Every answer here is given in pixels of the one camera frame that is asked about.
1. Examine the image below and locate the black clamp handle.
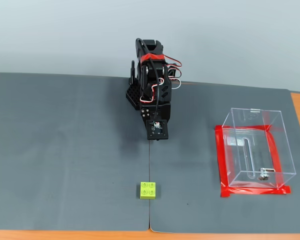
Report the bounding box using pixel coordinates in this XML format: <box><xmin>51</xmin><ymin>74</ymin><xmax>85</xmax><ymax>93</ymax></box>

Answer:
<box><xmin>128</xmin><ymin>59</ymin><xmax>137</xmax><ymax>86</ymax></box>

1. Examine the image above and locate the transparent acrylic box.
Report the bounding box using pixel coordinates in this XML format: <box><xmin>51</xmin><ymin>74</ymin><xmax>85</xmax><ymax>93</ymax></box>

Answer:
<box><xmin>221</xmin><ymin>107</ymin><xmax>297</xmax><ymax>191</ymax></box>

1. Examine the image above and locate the black perforated mount block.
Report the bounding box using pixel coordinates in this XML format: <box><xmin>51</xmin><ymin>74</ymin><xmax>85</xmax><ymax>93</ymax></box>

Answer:
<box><xmin>125</xmin><ymin>83</ymin><xmax>142</xmax><ymax>112</ymax></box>

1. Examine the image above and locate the red tape strip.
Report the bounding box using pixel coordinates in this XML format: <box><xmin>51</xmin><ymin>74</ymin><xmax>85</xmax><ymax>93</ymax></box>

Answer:
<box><xmin>264</xmin><ymin>129</ymin><xmax>286</xmax><ymax>191</ymax></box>
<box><xmin>214</xmin><ymin>124</ymin><xmax>232</xmax><ymax>199</ymax></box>
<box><xmin>214</xmin><ymin>123</ymin><xmax>275</xmax><ymax>132</ymax></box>
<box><xmin>219</xmin><ymin>185</ymin><xmax>292</xmax><ymax>199</ymax></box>

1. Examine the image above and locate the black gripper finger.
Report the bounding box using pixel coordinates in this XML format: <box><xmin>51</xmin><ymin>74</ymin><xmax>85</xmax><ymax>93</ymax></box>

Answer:
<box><xmin>140</xmin><ymin>105</ymin><xmax>152</xmax><ymax>134</ymax></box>

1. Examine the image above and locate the long red white servo wire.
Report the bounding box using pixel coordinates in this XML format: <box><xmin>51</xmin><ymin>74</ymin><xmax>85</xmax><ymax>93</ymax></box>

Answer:
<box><xmin>164</xmin><ymin>54</ymin><xmax>184</xmax><ymax>77</ymax></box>

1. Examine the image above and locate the short red white servo wire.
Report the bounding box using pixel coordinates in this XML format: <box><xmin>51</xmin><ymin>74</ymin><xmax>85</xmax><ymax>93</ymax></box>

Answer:
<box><xmin>171</xmin><ymin>76</ymin><xmax>182</xmax><ymax>90</ymax></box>

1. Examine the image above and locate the gray table mat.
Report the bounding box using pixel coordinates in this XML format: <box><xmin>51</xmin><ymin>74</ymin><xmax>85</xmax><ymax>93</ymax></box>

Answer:
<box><xmin>148</xmin><ymin>79</ymin><xmax>300</xmax><ymax>235</ymax></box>
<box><xmin>0</xmin><ymin>72</ymin><xmax>151</xmax><ymax>232</ymax></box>

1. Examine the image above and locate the green lego block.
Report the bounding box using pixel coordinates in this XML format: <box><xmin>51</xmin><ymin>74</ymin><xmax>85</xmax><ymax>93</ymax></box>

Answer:
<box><xmin>139</xmin><ymin>181</ymin><xmax>157</xmax><ymax>201</ymax></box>

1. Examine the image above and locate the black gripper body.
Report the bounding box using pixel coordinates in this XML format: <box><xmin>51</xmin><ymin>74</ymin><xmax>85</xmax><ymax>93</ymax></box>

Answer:
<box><xmin>151</xmin><ymin>101</ymin><xmax>172</xmax><ymax>121</ymax></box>

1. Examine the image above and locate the black camera cable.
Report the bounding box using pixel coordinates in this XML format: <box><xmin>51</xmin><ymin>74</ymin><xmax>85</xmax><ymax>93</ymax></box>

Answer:
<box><xmin>135</xmin><ymin>37</ymin><xmax>164</xmax><ymax>121</ymax></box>

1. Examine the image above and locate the black square wrist camera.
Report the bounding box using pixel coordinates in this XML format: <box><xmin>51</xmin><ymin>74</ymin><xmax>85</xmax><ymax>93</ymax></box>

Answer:
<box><xmin>146</xmin><ymin>119</ymin><xmax>170</xmax><ymax>141</ymax></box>

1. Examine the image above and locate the red white gripper servo wire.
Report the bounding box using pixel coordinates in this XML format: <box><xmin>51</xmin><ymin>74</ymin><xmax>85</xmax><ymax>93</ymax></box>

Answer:
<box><xmin>139</xmin><ymin>77</ymin><xmax>165</xmax><ymax>104</ymax></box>

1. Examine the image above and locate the silver metal latch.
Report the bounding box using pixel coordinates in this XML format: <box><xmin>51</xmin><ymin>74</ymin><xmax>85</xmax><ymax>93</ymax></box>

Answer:
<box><xmin>258</xmin><ymin>167</ymin><xmax>277</xmax><ymax>182</ymax></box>

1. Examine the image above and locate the red tape band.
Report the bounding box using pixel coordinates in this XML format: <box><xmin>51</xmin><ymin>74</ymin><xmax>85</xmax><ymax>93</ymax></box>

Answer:
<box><xmin>140</xmin><ymin>53</ymin><xmax>166</xmax><ymax>65</ymax></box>

